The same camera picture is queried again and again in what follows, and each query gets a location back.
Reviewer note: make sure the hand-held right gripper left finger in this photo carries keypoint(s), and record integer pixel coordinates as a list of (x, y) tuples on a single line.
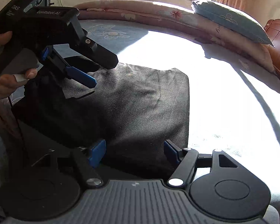
[(98, 153)]

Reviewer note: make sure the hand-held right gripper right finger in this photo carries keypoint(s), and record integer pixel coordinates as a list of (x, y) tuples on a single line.
[(171, 153)]

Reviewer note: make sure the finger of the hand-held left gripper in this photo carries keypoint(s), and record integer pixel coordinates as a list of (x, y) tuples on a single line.
[(82, 77)]

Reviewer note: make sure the black pants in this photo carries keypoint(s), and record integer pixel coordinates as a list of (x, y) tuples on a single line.
[(142, 109)]

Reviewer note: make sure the person's left hand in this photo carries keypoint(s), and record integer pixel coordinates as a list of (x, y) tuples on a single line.
[(7, 84)]

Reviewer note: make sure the blue floral bedsheet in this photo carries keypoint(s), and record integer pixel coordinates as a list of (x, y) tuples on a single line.
[(224, 93)]

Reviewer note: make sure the pink floral quilt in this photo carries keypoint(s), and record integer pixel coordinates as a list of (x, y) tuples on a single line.
[(154, 11)]

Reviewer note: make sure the blue printed pillow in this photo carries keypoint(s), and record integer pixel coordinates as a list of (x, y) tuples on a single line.
[(231, 21)]

